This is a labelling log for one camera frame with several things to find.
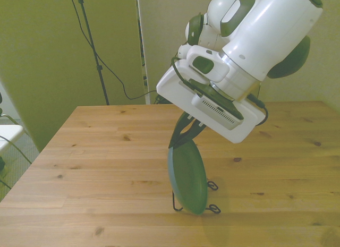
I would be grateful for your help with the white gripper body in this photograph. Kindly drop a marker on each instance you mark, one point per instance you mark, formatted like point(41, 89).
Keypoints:
point(247, 124)

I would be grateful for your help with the black camera tripod stand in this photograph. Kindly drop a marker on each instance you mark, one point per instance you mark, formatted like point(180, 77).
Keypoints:
point(91, 42)

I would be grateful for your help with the dark green round plate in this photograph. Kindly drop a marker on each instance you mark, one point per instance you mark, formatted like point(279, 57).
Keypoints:
point(190, 175)

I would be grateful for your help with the white chair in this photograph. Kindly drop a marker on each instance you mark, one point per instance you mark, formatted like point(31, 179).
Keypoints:
point(9, 132)

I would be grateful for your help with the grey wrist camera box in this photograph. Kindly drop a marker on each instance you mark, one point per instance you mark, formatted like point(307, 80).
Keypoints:
point(215, 110)

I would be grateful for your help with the beige partition panel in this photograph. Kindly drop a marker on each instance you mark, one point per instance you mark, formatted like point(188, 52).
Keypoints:
point(159, 32)

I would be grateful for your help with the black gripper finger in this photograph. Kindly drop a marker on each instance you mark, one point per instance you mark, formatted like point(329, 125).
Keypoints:
point(195, 131)
point(179, 130)

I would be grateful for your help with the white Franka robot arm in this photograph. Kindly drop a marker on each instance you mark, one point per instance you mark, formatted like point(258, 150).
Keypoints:
point(260, 32)

